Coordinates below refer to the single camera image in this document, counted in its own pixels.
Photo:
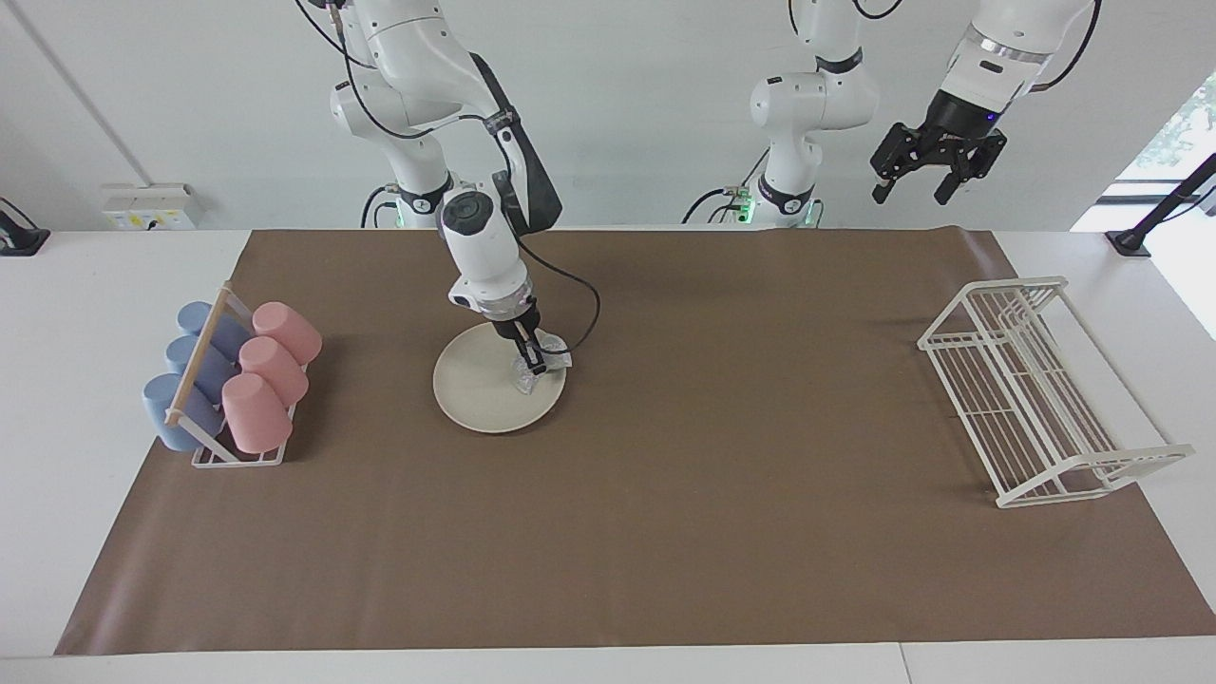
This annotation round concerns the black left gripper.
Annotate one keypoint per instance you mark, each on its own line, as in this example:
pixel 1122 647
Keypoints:
pixel 955 133

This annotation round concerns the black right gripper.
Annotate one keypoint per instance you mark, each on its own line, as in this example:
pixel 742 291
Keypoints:
pixel 513 320

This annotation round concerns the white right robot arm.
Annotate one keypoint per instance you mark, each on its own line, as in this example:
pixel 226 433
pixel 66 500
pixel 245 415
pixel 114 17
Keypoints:
pixel 484 256

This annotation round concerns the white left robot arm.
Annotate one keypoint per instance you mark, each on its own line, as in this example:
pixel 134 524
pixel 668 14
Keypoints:
pixel 807 104

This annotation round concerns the cream round plate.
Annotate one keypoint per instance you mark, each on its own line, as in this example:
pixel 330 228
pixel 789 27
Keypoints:
pixel 480 389

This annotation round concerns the brown table mat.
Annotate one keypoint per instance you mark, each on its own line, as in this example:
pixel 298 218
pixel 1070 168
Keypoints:
pixel 665 522

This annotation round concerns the pink plastic cup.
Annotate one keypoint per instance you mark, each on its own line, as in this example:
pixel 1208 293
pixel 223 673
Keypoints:
pixel 287 331
pixel 275 370
pixel 256 413

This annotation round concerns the blue plastic cup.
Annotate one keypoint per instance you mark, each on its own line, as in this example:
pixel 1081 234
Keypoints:
pixel 195 318
pixel 161 408
pixel 182 353

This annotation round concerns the white wall power strip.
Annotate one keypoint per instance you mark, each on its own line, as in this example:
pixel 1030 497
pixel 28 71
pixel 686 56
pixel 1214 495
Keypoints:
pixel 147 209

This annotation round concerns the black clamp mount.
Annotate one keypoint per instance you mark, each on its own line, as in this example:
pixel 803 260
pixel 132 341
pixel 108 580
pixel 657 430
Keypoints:
pixel 19 239

